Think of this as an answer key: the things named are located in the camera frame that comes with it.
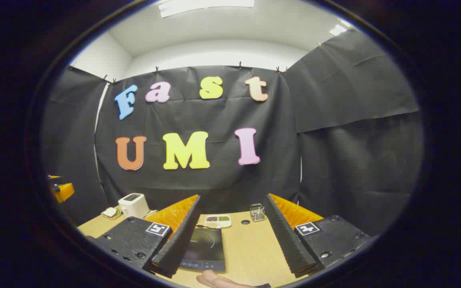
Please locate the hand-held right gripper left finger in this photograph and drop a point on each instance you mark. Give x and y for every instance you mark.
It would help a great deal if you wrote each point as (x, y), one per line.
(178, 244)

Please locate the bread slice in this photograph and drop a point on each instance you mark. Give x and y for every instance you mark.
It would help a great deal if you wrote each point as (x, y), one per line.
(110, 211)

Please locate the white toaster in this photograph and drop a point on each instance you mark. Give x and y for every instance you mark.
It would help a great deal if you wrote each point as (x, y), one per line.
(133, 204)

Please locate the white divided tray with beans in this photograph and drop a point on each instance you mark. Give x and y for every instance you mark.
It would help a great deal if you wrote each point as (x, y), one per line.
(217, 220)

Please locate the black induction cooktop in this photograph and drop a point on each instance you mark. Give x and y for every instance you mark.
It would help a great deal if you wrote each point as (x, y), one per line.
(206, 248)

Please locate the black backdrop cloth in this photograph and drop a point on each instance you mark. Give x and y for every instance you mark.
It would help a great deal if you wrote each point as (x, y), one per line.
(222, 180)

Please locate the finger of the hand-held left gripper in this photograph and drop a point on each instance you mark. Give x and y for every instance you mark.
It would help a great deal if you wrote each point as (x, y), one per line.
(54, 176)
(65, 192)

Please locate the ceiling light panel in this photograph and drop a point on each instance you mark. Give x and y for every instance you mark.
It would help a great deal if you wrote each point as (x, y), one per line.
(204, 6)
(338, 28)

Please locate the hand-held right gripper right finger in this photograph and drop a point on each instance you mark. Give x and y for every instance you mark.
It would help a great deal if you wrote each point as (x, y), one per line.
(286, 240)

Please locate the small plate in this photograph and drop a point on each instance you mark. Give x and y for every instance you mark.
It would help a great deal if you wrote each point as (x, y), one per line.
(112, 216)

